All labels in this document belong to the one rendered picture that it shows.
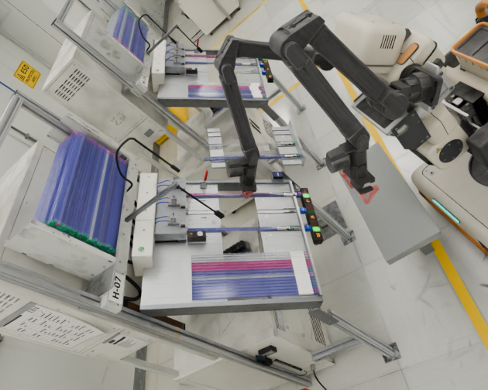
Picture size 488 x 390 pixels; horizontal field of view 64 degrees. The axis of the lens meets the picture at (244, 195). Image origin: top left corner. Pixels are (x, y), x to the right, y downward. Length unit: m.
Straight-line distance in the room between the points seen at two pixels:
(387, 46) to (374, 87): 0.19
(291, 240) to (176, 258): 0.52
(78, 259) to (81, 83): 1.37
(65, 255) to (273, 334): 0.95
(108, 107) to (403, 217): 1.85
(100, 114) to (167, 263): 1.33
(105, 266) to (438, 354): 1.57
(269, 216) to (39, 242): 0.98
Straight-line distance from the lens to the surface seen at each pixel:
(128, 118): 2.71
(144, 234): 1.69
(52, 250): 1.49
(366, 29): 1.30
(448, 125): 1.65
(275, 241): 1.79
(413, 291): 2.32
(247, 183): 1.71
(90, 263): 1.53
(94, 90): 2.63
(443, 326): 2.23
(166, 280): 1.64
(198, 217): 1.84
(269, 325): 1.90
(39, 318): 1.66
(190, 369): 2.18
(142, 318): 1.60
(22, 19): 4.70
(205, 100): 2.60
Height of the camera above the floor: 2.07
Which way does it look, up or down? 37 degrees down
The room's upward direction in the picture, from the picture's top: 52 degrees counter-clockwise
